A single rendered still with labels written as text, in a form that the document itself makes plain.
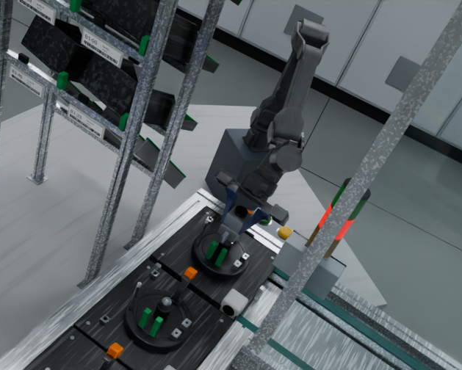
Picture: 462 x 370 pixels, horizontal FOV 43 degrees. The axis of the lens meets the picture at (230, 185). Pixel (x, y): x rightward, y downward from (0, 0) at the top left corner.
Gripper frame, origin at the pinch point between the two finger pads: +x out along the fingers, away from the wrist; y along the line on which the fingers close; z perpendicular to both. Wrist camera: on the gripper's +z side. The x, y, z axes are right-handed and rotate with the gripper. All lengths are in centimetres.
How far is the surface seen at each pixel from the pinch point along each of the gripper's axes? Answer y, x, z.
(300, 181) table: 0, -27, -60
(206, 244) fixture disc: -3.7, 9.3, -8.1
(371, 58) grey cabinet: -29, -167, -253
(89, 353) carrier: -5.3, 39.0, 17.1
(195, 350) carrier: 9.7, 28.2, 7.1
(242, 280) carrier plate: 7.9, 11.1, -9.0
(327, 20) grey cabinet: -67, -169, -242
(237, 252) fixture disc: 3.0, 6.3, -10.9
